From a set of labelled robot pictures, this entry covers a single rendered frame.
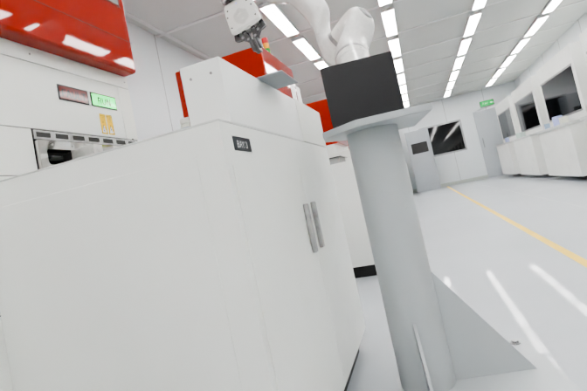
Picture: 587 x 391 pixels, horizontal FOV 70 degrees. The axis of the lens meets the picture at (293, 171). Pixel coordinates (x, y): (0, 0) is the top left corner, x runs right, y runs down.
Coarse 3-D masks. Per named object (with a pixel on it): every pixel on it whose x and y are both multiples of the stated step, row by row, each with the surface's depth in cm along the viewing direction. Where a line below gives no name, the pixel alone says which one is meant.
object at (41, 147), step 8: (40, 144) 114; (48, 144) 116; (56, 144) 119; (64, 144) 121; (72, 144) 124; (80, 144) 127; (88, 144) 130; (40, 152) 113; (40, 160) 113; (48, 160) 115; (40, 168) 113
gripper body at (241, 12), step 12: (228, 0) 125; (240, 0) 125; (252, 0) 125; (228, 12) 126; (240, 12) 125; (252, 12) 124; (228, 24) 126; (240, 24) 125; (252, 24) 124; (240, 36) 129
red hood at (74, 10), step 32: (0, 0) 107; (32, 0) 117; (64, 0) 129; (96, 0) 143; (0, 32) 108; (32, 32) 115; (64, 32) 126; (96, 32) 140; (96, 64) 140; (128, 64) 153
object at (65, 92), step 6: (60, 90) 126; (66, 90) 128; (72, 90) 130; (78, 90) 132; (60, 96) 125; (66, 96) 127; (72, 96) 129; (78, 96) 132; (84, 96) 134; (84, 102) 134
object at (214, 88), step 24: (192, 72) 87; (216, 72) 86; (240, 72) 96; (192, 96) 87; (216, 96) 86; (240, 96) 92; (264, 96) 108; (192, 120) 87; (240, 120) 89; (264, 120) 104; (288, 120) 125
